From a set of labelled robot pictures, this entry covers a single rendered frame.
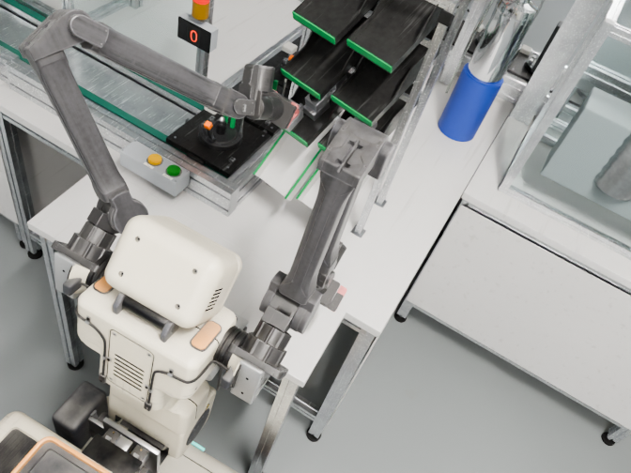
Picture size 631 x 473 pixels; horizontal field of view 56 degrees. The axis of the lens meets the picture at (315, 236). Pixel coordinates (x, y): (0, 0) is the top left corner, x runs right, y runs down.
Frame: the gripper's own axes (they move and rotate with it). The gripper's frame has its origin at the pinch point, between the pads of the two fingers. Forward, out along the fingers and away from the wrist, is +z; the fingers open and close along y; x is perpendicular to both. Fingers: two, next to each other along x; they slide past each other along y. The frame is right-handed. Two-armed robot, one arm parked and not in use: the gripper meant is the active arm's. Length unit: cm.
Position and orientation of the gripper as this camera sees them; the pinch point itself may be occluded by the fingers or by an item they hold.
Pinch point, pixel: (289, 109)
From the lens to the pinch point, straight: 161.2
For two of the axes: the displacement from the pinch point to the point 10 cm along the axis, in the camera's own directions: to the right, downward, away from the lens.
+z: 4.0, -1.7, 9.0
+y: -8.0, -5.5, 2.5
